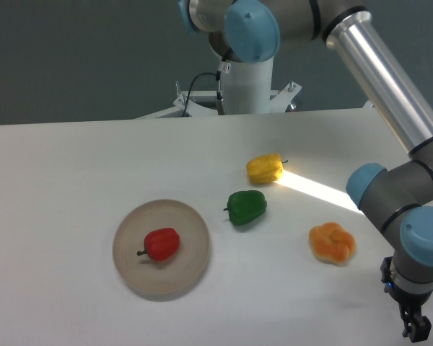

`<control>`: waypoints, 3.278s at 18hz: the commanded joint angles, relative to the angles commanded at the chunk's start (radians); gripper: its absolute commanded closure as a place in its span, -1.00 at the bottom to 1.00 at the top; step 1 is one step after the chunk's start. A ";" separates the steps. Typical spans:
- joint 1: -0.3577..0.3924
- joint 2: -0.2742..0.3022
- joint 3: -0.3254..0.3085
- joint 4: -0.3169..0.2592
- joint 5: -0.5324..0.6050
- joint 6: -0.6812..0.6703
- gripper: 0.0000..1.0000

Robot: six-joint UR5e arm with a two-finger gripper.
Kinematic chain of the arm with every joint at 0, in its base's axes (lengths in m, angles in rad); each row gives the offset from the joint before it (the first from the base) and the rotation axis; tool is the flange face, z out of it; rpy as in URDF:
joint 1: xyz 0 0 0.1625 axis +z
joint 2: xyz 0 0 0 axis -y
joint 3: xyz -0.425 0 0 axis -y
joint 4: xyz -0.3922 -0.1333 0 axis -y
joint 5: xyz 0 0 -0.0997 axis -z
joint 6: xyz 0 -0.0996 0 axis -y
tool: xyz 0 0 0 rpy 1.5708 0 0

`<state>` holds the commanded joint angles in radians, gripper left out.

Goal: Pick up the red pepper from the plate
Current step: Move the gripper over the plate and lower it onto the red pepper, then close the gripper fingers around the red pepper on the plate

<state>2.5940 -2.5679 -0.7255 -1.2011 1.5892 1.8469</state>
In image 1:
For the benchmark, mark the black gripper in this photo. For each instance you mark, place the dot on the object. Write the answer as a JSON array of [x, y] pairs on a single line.
[[411, 296]]

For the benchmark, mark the green bell pepper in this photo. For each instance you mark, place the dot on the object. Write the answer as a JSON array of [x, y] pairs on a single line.
[[245, 206]]

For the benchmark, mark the red bell pepper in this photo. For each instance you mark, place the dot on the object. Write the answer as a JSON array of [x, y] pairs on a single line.
[[160, 244]]

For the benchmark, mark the beige round plate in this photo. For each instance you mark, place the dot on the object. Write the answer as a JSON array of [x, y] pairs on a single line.
[[174, 276]]

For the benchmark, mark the yellow bell pepper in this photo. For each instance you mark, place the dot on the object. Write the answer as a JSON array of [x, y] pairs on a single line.
[[265, 169]]

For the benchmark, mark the orange knotted bread roll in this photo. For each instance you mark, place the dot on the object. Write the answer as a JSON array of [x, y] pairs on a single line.
[[330, 242]]

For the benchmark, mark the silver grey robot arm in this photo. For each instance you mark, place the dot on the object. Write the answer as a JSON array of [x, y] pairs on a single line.
[[398, 202]]

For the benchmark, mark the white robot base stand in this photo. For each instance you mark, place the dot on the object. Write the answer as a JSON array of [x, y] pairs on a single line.
[[233, 89]]

